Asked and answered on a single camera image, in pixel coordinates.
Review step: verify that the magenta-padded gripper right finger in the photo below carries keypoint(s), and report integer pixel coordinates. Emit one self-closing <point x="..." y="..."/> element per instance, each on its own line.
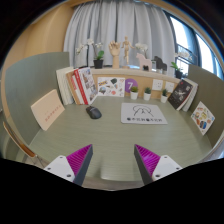
<point x="155" y="164"/>

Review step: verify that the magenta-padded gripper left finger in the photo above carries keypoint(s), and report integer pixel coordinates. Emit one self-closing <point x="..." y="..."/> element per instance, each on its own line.
<point x="71" y="163"/>

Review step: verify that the black computer mouse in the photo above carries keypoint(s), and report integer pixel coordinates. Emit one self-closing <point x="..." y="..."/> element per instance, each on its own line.
<point x="94" y="112"/>

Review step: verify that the white mouse pad line drawing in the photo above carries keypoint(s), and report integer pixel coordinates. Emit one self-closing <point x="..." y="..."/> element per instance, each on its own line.
<point x="143" y="114"/>

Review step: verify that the wooden chair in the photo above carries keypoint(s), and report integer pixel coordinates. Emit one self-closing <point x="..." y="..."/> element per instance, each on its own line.
<point x="20" y="145"/>

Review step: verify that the beige booklet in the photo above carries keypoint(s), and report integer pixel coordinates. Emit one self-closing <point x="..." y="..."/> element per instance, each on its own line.
<point x="47" y="109"/>

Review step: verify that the colourful sticker card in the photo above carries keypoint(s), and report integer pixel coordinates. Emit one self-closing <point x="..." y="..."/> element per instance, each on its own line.
<point x="202" y="117"/>

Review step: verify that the succulent in white pot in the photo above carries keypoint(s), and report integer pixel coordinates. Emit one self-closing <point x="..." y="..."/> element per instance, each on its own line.
<point x="164" y="98"/>
<point x="134" y="95"/>
<point x="147" y="96"/>

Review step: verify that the black cover book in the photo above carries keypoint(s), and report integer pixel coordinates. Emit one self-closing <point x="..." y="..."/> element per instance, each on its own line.
<point x="180" y="94"/>

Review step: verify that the brown cover book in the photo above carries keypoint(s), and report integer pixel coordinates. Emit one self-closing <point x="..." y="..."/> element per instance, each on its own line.
<point x="72" y="88"/>

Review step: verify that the thick white book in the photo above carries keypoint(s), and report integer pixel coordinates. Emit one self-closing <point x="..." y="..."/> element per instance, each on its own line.
<point x="64" y="86"/>

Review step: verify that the purple round numeral sticker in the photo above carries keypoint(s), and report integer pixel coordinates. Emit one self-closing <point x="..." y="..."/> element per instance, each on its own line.
<point x="130" y="83"/>

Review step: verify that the white illustrated sticker sheet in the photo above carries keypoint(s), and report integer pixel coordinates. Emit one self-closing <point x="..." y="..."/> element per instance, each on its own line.
<point x="110" y="87"/>

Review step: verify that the light wood desk shelf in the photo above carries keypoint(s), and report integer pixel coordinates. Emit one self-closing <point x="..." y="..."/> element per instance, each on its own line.
<point x="146" y="76"/>

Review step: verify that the green plant in black pot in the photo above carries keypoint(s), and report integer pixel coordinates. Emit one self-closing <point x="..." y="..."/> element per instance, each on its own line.
<point x="179" y="74"/>

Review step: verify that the black horse figurine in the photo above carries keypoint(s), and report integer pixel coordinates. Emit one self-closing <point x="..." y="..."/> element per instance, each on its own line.
<point x="160" y="64"/>

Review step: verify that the pink horse figurine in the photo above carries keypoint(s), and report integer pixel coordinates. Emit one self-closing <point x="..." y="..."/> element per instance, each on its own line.
<point x="143" y="61"/>

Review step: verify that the white orchid in black pot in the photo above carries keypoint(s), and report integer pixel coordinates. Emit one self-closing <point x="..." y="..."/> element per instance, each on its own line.
<point x="98" y="62"/>

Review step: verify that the wooden hand model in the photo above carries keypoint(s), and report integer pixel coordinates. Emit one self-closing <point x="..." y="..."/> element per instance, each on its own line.
<point x="115" y="53"/>

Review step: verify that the wooden artist mannequin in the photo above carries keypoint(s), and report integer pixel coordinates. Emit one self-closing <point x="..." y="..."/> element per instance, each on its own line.
<point x="126" y="48"/>

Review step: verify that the grey curtain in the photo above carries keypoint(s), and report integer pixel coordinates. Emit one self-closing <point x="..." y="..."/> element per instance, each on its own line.
<point x="133" y="23"/>

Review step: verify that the white wall socket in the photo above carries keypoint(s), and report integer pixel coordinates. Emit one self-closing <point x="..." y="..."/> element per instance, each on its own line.
<point x="157" y="84"/>

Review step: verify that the window with dark frame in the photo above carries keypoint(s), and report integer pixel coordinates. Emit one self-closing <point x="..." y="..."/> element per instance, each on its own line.
<point x="203" y="50"/>

